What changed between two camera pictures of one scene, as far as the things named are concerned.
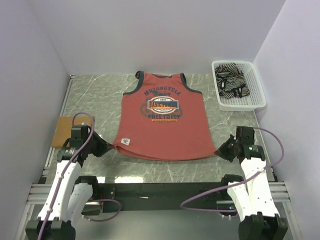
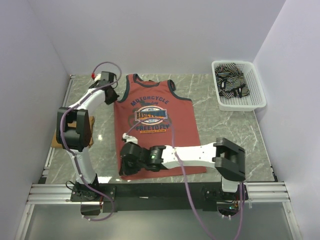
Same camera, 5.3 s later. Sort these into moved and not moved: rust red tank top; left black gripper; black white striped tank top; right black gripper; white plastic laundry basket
Moved: left black gripper; right black gripper; rust red tank top
Not moved: white plastic laundry basket; black white striped tank top
